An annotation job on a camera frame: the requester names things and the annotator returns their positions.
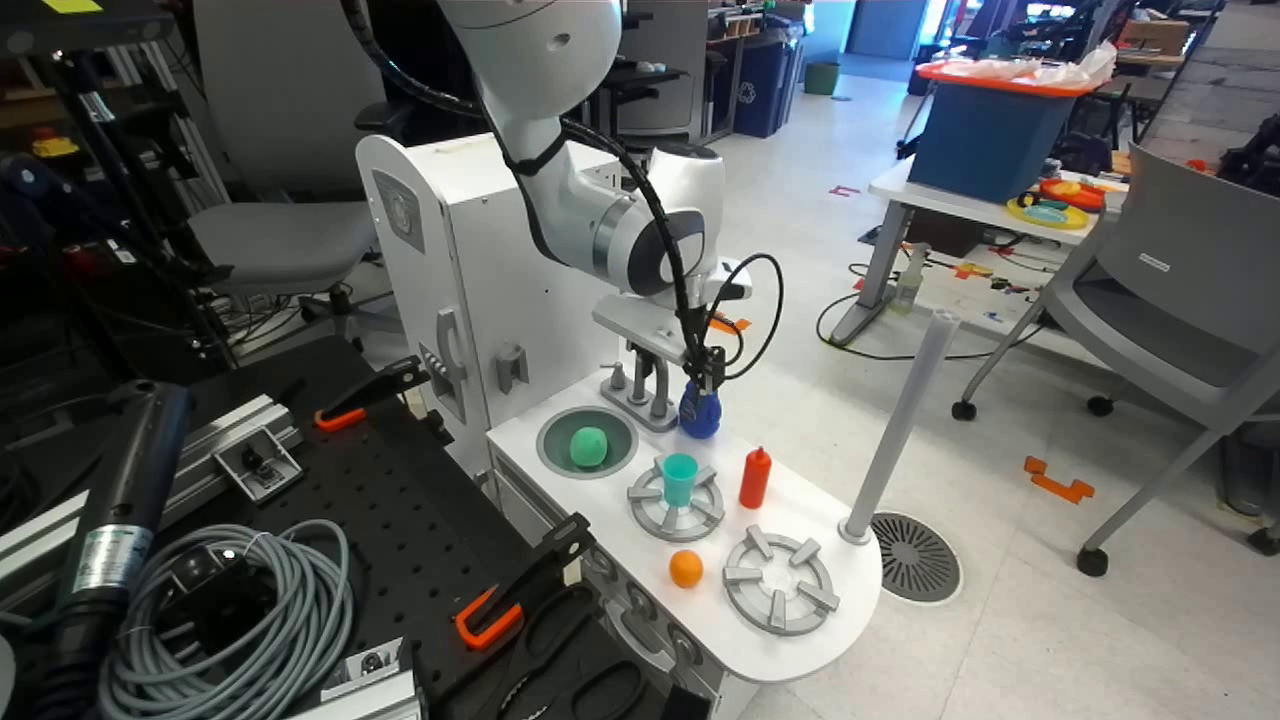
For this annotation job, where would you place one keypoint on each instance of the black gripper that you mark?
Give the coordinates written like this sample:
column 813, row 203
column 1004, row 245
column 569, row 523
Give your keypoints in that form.
column 701, row 357

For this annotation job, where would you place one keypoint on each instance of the grey toy tap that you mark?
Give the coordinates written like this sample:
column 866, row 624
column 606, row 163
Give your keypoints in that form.
column 642, row 389

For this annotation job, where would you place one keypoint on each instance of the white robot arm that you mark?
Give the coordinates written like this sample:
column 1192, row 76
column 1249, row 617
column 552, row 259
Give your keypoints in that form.
column 566, row 203

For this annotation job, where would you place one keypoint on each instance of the teal toy cup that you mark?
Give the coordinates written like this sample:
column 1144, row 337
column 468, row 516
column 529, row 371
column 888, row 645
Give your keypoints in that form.
column 682, row 479

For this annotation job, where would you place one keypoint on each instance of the red toy bottle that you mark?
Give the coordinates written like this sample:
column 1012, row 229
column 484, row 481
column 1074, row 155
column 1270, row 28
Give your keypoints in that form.
column 759, row 479

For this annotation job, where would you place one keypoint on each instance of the green ball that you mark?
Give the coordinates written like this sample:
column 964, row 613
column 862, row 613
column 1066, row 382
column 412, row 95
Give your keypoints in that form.
column 589, row 445

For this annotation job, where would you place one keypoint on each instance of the green toy sink basin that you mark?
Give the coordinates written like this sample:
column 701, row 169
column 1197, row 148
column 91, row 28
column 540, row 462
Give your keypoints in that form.
column 585, row 442

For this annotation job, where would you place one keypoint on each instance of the grey toy burner grate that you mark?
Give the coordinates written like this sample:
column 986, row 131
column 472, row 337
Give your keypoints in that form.
column 780, row 581
column 654, row 513

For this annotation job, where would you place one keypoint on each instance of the orange ball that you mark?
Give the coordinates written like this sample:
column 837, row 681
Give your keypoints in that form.
column 684, row 571

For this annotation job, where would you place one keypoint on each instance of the grey kitchen pole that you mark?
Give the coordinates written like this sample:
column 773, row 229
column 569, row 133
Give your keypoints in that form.
column 899, row 426

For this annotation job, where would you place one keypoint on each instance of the white toy kitchen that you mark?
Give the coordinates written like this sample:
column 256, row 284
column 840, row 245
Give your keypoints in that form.
column 464, row 265

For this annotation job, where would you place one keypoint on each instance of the round floor drain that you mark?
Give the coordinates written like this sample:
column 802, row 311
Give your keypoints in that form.
column 916, row 557

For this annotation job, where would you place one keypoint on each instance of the grey side table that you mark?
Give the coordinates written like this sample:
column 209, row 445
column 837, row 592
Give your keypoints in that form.
column 960, row 241

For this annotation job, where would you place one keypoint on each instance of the black perforated work table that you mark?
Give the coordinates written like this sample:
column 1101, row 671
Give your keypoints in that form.
column 400, row 533

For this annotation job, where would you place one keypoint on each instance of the orange plastic floor piece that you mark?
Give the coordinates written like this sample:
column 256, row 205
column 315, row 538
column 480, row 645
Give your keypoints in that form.
column 1063, row 481

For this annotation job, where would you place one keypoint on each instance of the blue bin orange lid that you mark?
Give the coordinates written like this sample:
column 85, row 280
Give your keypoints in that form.
column 995, row 133

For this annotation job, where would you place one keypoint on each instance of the colourful toy pile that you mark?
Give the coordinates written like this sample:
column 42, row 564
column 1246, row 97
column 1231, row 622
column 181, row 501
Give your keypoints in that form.
column 1059, row 203

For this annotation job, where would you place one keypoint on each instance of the grey plastic wheeled chair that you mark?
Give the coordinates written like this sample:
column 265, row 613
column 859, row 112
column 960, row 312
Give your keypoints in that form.
column 1161, row 307

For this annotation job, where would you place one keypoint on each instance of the grey office chair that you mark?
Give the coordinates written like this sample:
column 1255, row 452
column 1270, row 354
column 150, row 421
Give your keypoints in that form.
column 280, row 145

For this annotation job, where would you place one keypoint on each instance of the black cylindrical tube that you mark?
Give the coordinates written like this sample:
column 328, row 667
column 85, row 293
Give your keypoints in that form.
column 117, row 526

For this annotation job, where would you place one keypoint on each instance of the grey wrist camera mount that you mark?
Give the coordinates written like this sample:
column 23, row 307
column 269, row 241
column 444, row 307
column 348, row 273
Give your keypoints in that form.
column 636, row 323

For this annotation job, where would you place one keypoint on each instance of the aluminium bracket black centre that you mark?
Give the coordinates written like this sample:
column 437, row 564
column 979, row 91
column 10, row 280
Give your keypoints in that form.
column 261, row 462
column 372, row 681

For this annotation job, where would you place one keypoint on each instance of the aluminium extrusion rail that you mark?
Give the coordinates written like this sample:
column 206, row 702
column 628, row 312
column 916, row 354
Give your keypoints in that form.
column 172, row 467

